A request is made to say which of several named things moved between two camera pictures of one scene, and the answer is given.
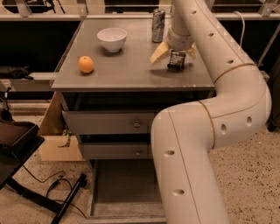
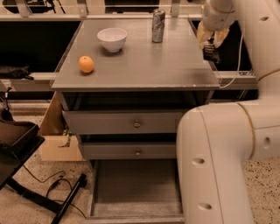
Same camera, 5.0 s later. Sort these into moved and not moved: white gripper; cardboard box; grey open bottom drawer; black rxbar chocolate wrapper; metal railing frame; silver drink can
Moved: black rxbar chocolate wrapper; white gripper
Not moved: grey open bottom drawer; silver drink can; cardboard box; metal railing frame
